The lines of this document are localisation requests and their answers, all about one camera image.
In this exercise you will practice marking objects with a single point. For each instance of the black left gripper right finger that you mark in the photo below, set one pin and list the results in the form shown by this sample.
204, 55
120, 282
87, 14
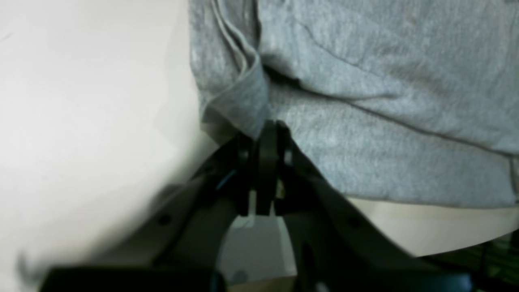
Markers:
335, 247

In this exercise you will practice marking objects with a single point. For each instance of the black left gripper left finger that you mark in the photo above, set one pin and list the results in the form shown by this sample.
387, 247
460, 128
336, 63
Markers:
177, 248

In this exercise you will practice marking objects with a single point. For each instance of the grey T-shirt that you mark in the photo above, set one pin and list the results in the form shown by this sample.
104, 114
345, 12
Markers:
410, 101

